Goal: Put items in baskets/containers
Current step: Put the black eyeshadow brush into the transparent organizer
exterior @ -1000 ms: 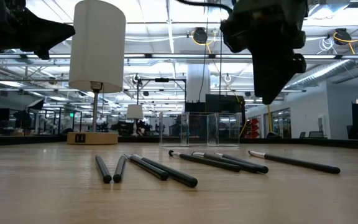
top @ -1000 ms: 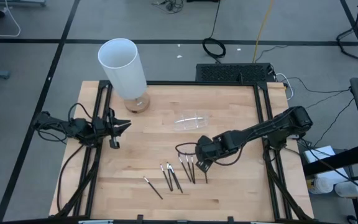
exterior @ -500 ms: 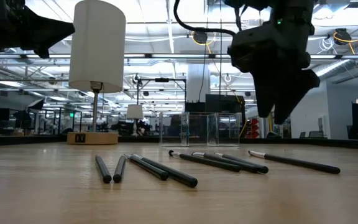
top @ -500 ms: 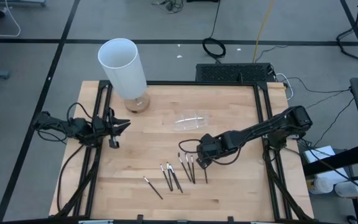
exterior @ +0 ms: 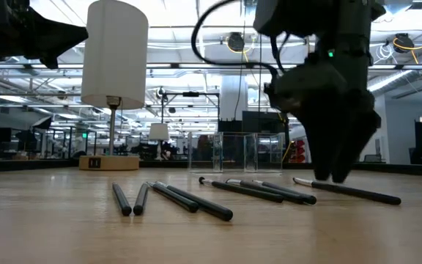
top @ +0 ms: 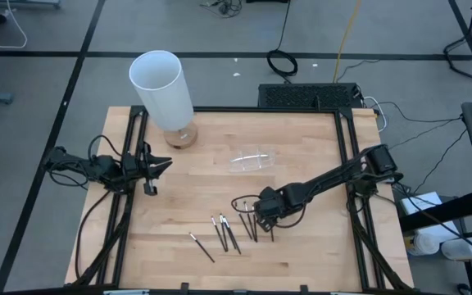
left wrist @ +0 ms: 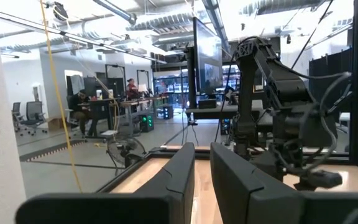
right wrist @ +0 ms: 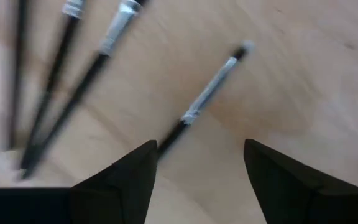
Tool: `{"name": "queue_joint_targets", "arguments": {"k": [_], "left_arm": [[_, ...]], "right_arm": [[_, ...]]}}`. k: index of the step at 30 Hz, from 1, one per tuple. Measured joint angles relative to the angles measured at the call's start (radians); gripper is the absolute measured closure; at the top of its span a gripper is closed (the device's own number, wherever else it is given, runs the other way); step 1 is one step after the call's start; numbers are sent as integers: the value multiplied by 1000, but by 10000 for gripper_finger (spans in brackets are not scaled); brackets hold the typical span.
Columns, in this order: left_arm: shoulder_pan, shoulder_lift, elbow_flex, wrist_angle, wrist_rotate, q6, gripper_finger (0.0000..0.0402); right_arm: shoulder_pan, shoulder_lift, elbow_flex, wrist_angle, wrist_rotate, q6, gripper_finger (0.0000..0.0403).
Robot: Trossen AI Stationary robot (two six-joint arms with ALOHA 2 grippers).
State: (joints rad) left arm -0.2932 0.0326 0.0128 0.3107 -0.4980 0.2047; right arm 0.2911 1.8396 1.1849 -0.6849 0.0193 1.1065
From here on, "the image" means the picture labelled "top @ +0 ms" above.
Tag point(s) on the white paper towel roll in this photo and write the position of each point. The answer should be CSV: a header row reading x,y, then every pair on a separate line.
x,y
461,250
424,244

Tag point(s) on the clear acrylic organizer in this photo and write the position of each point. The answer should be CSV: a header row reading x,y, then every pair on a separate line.
x,y
252,162

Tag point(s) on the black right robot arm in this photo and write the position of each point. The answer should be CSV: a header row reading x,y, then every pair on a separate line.
x,y
334,176

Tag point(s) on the white shade wooden base lamp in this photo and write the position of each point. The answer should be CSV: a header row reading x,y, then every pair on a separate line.
x,y
162,90

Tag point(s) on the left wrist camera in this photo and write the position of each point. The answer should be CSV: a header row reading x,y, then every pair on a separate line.
x,y
129,163

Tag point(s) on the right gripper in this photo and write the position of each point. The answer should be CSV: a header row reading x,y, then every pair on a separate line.
x,y
273,201

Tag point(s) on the black aluminium table frame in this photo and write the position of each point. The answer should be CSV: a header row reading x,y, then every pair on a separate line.
x,y
260,110

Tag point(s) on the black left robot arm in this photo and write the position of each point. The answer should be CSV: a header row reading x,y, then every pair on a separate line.
x,y
101,166

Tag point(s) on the black marker pair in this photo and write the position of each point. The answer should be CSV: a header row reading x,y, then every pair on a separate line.
x,y
219,234

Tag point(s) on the white paper sheet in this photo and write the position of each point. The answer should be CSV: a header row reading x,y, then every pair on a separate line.
x,y
422,201

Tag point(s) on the black keyboard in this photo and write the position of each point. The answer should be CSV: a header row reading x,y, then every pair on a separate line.
x,y
301,96

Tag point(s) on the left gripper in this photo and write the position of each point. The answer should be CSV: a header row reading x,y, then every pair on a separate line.
x,y
146,168

